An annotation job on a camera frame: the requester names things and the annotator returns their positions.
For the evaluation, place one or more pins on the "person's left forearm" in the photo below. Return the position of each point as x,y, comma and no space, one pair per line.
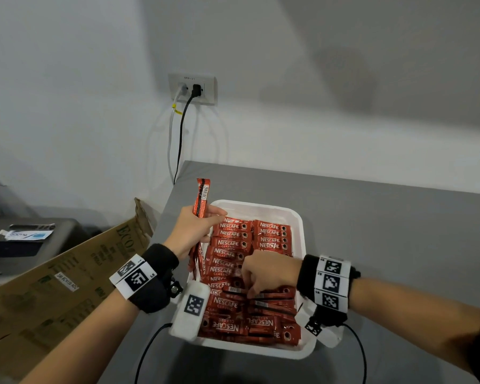
80,343

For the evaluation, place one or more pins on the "person's right forearm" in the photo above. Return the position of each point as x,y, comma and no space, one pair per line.
416,319

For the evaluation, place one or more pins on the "white and blue packet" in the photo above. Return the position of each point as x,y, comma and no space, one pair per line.
26,235

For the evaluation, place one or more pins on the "flat black device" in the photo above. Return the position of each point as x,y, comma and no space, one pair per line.
32,227

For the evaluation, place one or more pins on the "dark grey printer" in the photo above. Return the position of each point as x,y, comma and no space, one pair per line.
32,259

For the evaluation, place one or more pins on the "bunch of Nescafe sachets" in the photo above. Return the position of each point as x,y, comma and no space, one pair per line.
202,195

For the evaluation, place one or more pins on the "person's left hand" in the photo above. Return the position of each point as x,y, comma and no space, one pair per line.
188,233

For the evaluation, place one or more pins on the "black right wristband with markers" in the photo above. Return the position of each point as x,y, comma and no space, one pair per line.
307,275

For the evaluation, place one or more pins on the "pile of red Nescafe sachets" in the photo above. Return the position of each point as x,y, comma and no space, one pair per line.
272,235

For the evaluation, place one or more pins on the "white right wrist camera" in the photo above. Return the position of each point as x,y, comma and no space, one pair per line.
328,335

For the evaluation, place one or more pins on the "person's right hand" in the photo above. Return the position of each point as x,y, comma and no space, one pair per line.
270,271

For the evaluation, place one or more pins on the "pile of red coffee sachets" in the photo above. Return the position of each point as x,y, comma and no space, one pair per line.
248,323

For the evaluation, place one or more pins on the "brown cardboard box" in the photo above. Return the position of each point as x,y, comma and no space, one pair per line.
44,307

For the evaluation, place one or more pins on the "grey wall socket plate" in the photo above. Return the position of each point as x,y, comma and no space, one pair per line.
210,89

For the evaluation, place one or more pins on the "black power plug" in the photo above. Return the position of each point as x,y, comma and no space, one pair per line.
196,91

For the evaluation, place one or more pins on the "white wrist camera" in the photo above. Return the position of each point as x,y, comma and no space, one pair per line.
328,335
186,323

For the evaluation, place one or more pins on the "white plastic tray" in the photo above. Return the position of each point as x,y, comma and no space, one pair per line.
300,219

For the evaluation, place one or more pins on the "black left wristband with markers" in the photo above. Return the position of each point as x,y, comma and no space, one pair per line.
152,295

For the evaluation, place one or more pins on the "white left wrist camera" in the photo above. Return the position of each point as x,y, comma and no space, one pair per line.
186,323

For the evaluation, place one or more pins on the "black wristband with markers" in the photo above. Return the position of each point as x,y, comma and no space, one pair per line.
307,275
152,295

